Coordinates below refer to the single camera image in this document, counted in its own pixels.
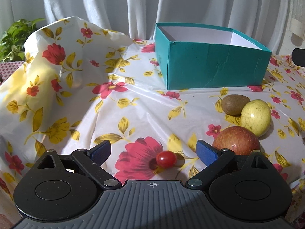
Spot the red apple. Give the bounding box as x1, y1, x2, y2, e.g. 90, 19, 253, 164
212, 126, 261, 155

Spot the red cherry tomato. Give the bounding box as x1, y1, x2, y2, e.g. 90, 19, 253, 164
156, 150, 177, 169

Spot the small brown kiwi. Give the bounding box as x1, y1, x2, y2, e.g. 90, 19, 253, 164
221, 95, 250, 115

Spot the white curtain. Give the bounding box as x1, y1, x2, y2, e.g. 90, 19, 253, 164
1, 0, 293, 54

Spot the floral plastic tablecloth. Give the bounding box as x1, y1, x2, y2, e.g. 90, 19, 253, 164
1, 17, 304, 228

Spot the teal cardboard box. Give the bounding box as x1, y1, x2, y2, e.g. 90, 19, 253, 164
155, 22, 272, 90

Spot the green potted plant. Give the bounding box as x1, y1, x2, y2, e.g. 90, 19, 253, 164
1, 18, 44, 63

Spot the clear wall tube holder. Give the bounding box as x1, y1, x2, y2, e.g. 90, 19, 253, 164
288, 0, 305, 40

